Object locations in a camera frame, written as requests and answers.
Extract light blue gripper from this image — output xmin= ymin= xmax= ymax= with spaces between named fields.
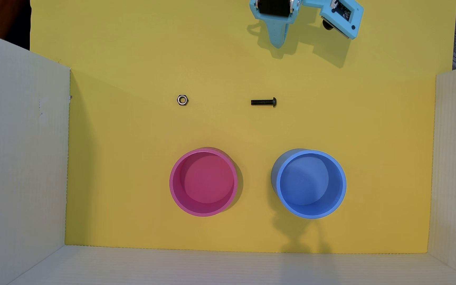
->
xmin=249 ymin=0 xmax=304 ymax=49

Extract black bolt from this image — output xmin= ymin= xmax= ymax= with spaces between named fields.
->
xmin=250 ymin=97 xmax=277 ymax=108

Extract blue round cup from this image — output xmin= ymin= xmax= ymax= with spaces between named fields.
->
xmin=271 ymin=149 xmax=347 ymax=219

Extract pink round cup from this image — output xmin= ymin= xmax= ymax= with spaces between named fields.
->
xmin=169 ymin=147 xmax=239 ymax=217

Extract yellow paper mat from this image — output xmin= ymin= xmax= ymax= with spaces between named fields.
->
xmin=30 ymin=0 xmax=456 ymax=254

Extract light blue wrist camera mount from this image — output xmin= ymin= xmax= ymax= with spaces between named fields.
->
xmin=302 ymin=0 xmax=364 ymax=40

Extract white corrugated board enclosure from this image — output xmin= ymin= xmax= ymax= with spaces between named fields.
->
xmin=0 ymin=28 xmax=456 ymax=285

